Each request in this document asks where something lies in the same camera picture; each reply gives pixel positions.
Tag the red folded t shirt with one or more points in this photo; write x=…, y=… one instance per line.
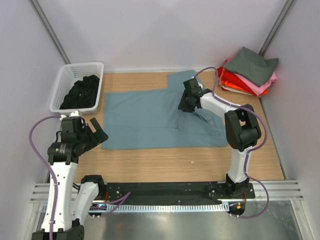
x=236, y=79

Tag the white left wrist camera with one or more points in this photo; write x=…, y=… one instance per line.
x=73, y=115

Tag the grey folded t shirt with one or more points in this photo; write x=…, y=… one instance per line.
x=252, y=66

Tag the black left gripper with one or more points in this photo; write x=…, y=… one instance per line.
x=97, y=137

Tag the white slotted cable duct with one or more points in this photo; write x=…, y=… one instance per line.
x=224, y=207

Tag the grey metal corner post right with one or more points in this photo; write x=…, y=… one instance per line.
x=279, y=21

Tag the grey metal corner post left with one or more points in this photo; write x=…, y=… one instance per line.
x=49, y=30

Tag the light blue t shirt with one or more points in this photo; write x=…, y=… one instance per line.
x=151, y=120

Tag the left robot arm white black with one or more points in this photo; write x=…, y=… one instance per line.
x=64, y=217

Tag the white plastic laundry basket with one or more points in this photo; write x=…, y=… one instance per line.
x=67, y=76

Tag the aluminium frame rail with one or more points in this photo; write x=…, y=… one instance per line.
x=278, y=190

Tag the pink folded t shirt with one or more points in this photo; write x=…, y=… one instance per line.
x=248, y=76

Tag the black t shirt in basket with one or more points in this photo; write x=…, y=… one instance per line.
x=83, y=94

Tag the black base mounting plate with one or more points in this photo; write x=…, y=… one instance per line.
x=176, y=193

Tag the white folded t shirt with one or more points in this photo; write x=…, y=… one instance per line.
x=225, y=88

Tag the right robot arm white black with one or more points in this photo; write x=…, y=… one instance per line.
x=241, y=128

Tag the grey metal corner post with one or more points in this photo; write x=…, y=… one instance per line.
x=49, y=30
x=279, y=21

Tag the orange folded t shirt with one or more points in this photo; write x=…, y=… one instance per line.
x=240, y=88

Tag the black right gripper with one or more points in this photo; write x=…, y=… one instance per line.
x=183, y=105

